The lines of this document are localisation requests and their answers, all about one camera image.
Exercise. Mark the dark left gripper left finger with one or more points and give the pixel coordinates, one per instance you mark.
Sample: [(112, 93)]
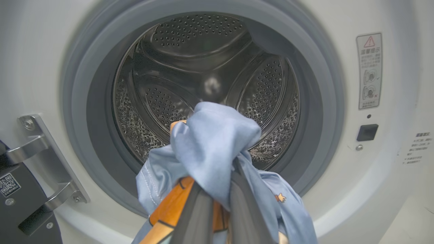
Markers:
[(196, 223)]

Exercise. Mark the white QR code sticker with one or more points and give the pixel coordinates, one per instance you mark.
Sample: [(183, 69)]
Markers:
[(9, 185)]

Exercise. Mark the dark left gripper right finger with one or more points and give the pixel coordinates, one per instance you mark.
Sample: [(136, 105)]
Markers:
[(245, 220)]

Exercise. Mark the warning sticker with red triangle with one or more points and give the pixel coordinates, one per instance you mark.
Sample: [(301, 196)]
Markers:
[(369, 71)]

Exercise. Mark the silver metal door hinge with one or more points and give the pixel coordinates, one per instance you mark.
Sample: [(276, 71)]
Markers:
[(40, 139)]

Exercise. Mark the white front-load washing machine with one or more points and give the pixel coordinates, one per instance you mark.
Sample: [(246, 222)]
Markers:
[(373, 189)]

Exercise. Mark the stainless steel washing machine drum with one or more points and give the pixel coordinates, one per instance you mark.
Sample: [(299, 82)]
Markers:
[(190, 51)]

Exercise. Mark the black door latch slot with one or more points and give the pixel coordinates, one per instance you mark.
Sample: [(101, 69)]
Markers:
[(367, 132)]

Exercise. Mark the blue cartoon print garment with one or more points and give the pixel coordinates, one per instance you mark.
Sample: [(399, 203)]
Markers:
[(213, 142)]

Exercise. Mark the washing machine door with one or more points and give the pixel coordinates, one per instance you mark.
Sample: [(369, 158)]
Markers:
[(20, 220)]

